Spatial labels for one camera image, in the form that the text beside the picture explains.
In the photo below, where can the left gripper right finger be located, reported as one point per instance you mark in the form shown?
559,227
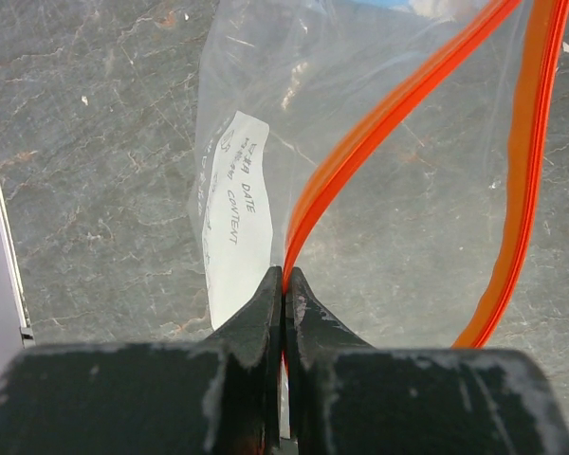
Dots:
349,397

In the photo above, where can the clear zip top bag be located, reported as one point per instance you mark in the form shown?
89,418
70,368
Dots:
394,158

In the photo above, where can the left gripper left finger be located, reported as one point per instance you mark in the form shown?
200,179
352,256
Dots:
219,395

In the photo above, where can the blue patterned cloth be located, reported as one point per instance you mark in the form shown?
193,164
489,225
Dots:
427,8

